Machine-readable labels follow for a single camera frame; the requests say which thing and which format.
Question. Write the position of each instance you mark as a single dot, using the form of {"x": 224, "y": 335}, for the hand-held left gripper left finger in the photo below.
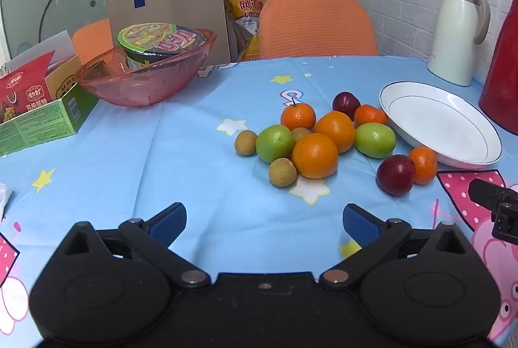
{"x": 168, "y": 221}

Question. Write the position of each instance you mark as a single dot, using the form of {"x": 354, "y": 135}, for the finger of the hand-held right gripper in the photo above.
{"x": 485, "y": 192}
{"x": 508, "y": 224}

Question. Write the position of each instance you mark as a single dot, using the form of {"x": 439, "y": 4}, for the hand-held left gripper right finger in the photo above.
{"x": 360, "y": 225}

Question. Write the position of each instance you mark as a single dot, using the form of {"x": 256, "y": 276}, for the dark red plum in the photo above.
{"x": 395, "y": 175}
{"x": 345, "y": 102}

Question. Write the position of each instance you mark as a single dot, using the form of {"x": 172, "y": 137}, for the large orange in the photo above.
{"x": 336, "y": 129}
{"x": 315, "y": 156}

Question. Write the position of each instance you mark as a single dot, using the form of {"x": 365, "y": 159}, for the white plate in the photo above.
{"x": 439, "y": 121}

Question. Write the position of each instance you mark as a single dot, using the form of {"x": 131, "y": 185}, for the brown longan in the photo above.
{"x": 282, "y": 172}
{"x": 300, "y": 133}
{"x": 245, "y": 143}

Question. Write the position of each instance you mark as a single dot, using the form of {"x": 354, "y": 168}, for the green apple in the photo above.
{"x": 274, "y": 143}

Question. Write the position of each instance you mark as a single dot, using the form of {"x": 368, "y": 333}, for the small mandarin with stem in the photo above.
{"x": 298, "y": 117}

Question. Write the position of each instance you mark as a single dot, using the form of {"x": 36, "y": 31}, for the blue printed tablecloth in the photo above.
{"x": 162, "y": 162}

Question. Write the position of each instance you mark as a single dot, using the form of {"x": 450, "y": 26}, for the red thermos jug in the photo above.
{"x": 504, "y": 73}

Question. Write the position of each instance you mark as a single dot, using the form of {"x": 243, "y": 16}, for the pink plastic bowl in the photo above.
{"x": 141, "y": 89}

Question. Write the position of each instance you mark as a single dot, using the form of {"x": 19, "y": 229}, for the green carton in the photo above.
{"x": 44, "y": 125}

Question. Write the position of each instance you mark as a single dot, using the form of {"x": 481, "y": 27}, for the white thermos jug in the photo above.
{"x": 453, "y": 32}

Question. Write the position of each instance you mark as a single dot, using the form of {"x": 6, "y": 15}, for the white tissue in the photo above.
{"x": 4, "y": 198}

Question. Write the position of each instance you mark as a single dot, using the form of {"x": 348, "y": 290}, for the brown snack packet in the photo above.
{"x": 97, "y": 69}

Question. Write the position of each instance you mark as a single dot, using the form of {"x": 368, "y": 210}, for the yellow carton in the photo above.
{"x": 60, "y": 79}

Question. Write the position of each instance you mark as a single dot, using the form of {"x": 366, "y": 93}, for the instant noodle cup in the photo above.
{"x": 162, "y": 40}

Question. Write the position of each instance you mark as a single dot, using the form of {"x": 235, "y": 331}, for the red snack carton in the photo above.
{"x": 24, "y": 89}

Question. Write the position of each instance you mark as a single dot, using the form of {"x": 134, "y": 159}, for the orange chair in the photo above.
{"x": 91, "y": 40}
{"x": 315, "y": 28}

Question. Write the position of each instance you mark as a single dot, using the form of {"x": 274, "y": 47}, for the white card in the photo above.
{"x": 48, "y": 46}

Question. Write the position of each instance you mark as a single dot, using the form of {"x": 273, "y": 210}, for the brown cardboard box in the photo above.
{"x": 174, "y": 8}

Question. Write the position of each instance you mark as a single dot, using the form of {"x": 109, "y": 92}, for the yellow plastic bag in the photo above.
{"x": 247, "y": 12}

